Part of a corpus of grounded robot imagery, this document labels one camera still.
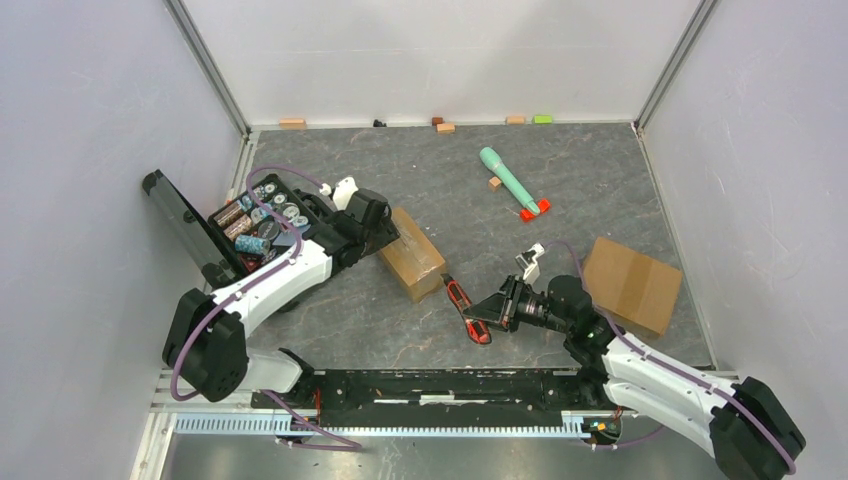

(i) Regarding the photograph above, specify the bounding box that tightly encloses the black case with poker chips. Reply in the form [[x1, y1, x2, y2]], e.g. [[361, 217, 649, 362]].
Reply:
[[141, 170, 354, 290]]

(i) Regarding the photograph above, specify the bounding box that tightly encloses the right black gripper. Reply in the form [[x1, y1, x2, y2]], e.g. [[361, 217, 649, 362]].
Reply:
[[461, 274, 571, 334]]

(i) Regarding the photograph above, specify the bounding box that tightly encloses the flat brown cardboard box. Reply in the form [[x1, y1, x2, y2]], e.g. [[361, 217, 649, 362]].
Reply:
[[583, 237, 683, 339]]

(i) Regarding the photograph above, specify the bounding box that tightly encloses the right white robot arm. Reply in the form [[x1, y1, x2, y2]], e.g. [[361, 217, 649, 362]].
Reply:
[[463, 275, 806, 479]]

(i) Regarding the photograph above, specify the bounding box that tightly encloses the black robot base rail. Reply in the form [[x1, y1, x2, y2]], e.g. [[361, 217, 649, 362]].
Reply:
[[281, 368, 618, 428]]

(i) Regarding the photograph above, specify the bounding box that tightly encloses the brown cardboard express box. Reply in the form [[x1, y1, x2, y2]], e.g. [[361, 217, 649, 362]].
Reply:
[[378, 207, 448, 303]]

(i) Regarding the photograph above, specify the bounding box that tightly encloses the green block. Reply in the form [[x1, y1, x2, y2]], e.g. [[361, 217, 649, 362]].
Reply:
[[533, 115, 554, 125]]

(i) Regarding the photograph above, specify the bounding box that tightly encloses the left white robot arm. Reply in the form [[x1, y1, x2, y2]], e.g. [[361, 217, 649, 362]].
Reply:
[[162, 188, 399, 408]]

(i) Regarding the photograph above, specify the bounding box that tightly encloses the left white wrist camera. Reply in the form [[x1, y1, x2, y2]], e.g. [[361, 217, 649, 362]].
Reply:
[[319, 176, 359, 211]]

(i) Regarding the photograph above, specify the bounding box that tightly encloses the red box cutter knife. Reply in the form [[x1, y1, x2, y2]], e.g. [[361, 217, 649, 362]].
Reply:
[[441, 274, 494, 346]]

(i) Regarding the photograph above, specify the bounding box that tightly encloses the small brown wooden cube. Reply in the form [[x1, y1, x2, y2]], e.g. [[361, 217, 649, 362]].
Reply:
[[488, 176, 502, 192]]

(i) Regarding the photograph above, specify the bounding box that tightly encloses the tan block far left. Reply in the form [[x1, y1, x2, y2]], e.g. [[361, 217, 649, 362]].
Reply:
[[278, 118, 307, 130]]

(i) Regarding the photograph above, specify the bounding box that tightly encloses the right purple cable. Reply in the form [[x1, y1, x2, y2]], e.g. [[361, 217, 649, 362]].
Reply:
[[543, 239, 800, 477]]

